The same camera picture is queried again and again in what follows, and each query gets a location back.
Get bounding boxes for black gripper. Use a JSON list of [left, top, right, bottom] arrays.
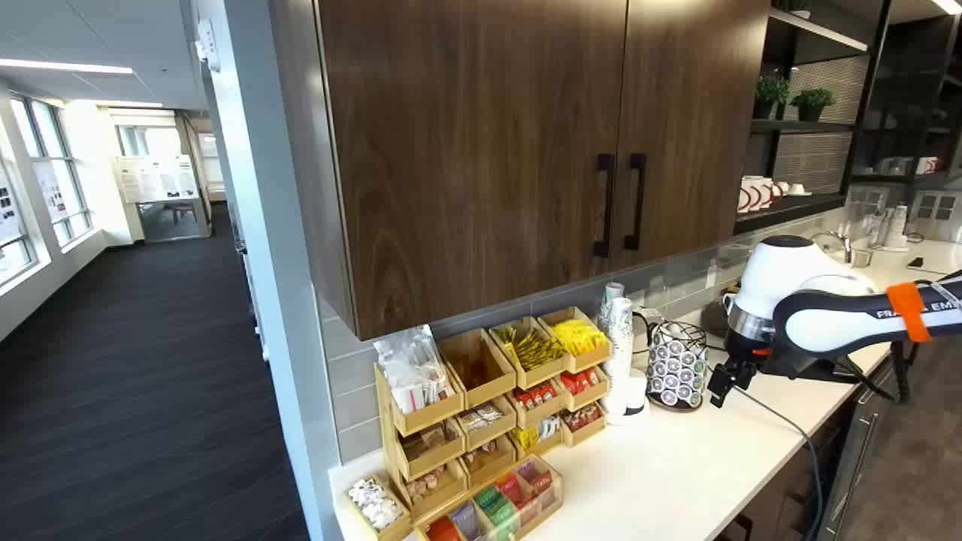
[[708, 339, 767, 409]]

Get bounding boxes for black bar door handle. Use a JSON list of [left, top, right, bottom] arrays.
[[590, 149, 621, 262], [621, 149, 649, 255]]

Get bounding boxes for dark wood narrow cabinet door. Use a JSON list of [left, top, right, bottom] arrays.
[[612, 0, 772, 271]]

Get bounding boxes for black open shelf unit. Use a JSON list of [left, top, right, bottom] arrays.
[[734, 0, 962, 240]]

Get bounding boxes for dark wood wide cabinet door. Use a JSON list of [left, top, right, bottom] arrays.
[[316, 0, 632, 339]]

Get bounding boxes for dark wood cabinet carcass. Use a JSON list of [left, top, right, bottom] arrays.
[[267, 0, 777, 343]]

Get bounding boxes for dotted paper cup stack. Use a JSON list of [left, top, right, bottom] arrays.
[[598, 278, 637, 386]]

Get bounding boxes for red snack packets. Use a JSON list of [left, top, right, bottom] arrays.
[[559, 366, 604, 396]]

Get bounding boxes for yellow snack packets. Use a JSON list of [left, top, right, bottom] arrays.
[[553, 314, 612, 361]]

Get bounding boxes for wooden tiered snack organizer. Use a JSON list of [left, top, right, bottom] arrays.
[[369, 303, 617, 519]]

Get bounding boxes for wooden tea bag box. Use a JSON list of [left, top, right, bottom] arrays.
[[417, 457, 567, 541]]

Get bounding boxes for small green potted plant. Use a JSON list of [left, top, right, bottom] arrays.
[[787, 87, 838, 127], [753, 72, 793, 124]]

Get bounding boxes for clear plastic packet bag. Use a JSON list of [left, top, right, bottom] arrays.
[[373, 322, 457, 416]]

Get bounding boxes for small wooden sugar packet box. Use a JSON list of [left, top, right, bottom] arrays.
[[342, 471, 417, 541]]

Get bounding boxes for office hallway window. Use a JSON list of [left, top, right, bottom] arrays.
[[0, 92, 97, 285]]

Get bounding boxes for black wire coffee pod carousel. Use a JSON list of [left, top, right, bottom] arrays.
[[643, 317, 714, 416]]

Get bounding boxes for orange strap on arm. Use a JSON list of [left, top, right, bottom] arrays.
[[883, 278, 935, 344]]

